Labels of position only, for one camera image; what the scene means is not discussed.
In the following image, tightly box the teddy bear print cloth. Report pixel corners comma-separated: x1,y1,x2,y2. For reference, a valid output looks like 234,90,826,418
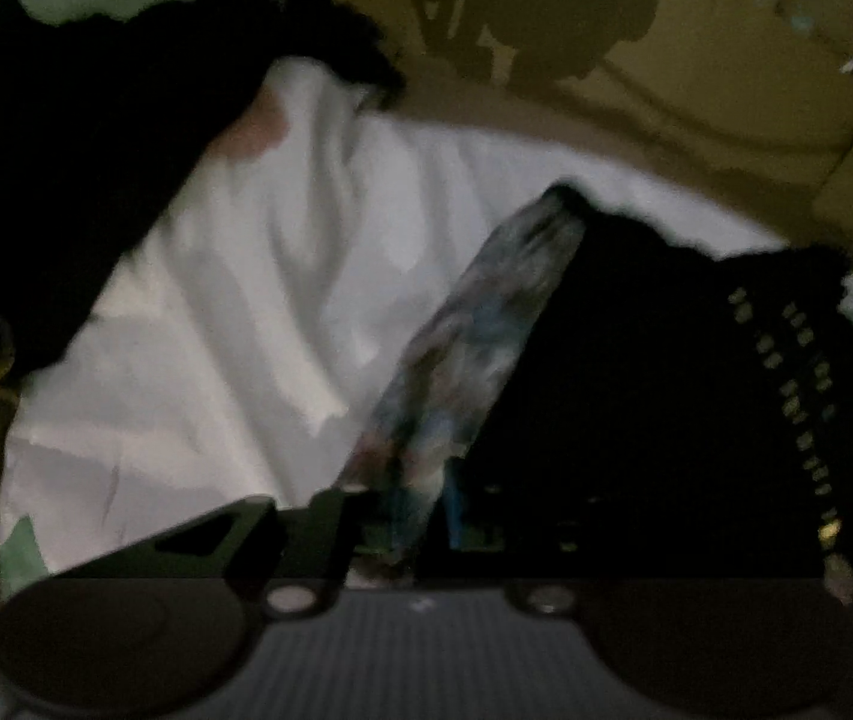
335,184,591,566

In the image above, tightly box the black hoodie with white logo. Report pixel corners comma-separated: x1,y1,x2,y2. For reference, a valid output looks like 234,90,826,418
444,184,853,715

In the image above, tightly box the white printed bed sheet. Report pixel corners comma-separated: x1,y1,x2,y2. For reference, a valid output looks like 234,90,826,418
0,55,853,602

